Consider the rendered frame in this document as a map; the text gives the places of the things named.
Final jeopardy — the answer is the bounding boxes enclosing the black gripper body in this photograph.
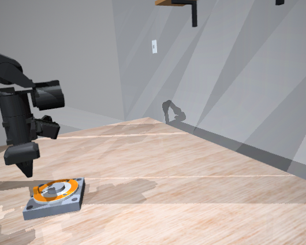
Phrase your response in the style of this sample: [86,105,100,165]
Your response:
[2,112,40,165]

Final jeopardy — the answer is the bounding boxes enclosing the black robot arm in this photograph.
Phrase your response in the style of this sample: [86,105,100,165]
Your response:
[0,54,65,139]

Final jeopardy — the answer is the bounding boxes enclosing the orange round plate with tab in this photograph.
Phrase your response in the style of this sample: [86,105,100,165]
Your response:
[33,179,78,205]

